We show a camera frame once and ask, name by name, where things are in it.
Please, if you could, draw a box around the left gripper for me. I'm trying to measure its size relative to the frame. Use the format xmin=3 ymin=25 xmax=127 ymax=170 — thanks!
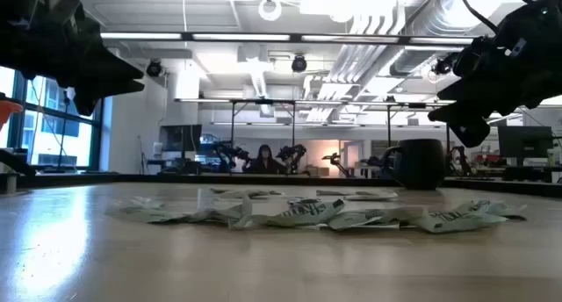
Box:
xmin=0 ymin=0 xmax=145 ymax=117

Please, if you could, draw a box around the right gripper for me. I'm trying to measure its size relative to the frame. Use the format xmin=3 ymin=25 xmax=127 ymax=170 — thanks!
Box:
xmin=428 ymin=0 xmax=562 ymax=148

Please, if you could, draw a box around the white strip light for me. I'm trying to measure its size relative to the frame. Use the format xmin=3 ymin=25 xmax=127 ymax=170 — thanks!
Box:
xmin=192 ymin=33 xmax=291 ymax=41
xmin=410 ymin=37 xmax=473 ymax=46
xmin=301 ymin=34 xmax=399 ymax=43
xmin=100 ymin=32 xmax=182 ymax=40

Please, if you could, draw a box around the black tripod stand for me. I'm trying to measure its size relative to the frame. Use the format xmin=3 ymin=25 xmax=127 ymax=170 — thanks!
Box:
xmin=56 ymin=86 xmax=76 ymax=171

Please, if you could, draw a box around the dark computer monitor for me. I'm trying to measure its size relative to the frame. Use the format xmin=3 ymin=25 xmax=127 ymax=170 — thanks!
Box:
xmin=158 ymin=124 xmax=203 ymax=153
xmin=498 ymin=126 xmax=554 ymax=159

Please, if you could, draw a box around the black mug yellow inside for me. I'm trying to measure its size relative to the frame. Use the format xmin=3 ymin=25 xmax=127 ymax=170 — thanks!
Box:
xmin=381 ymin=138 xmax=447 ymax=191

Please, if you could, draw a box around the black background desk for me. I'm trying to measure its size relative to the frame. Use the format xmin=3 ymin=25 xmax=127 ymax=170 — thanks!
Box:
xmin=500 ymin=163 xmax=562 ymax=183

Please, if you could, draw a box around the orange curved object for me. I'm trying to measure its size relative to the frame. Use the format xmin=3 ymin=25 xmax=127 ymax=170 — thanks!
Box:
xmin=0 ymin=98 xmax=24 ymax=133

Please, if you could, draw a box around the black slanted bar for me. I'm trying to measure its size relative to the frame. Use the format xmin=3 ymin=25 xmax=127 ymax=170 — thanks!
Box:
xmin=0 ymin=147 xmax=37 ymax=176

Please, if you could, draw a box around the person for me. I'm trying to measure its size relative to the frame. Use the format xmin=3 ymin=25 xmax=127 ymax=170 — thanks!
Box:
xmin=249 ymin=143 xmax=286 ymax=175

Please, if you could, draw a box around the crumpled green dollar bill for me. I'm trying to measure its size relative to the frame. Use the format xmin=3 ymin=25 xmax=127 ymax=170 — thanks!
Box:
xmin=245 ymin=198 xmax=347 ymax=229

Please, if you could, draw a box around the black hanging camera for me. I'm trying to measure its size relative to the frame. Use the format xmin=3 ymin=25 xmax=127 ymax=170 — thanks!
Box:
xmin=291 ymin=54 xmax=308 ymax=74
xmin=146 ymin=59 xmax=164 ymax=78
xmin=432 ymin=55 xmax=456 ymax=76

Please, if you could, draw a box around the silver ventilation duct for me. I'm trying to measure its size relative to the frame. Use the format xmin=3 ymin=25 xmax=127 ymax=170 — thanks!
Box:
xmin=385 ymin=0 xmax=484 ymax=77

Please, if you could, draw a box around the dark window frame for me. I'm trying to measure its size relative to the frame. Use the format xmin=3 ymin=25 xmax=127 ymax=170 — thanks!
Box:
xmin=0 ymin=67 xmax=104 ymax=171

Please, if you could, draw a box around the white coiled cable ring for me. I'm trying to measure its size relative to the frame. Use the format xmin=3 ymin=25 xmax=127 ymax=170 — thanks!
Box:
xmin=257 ymin=0 xmax=283 ymax=22

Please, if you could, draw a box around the black aluminium table frame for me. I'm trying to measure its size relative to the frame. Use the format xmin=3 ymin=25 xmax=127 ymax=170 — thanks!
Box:
xmin=0 ymin=171 xmax=562 ymax=199

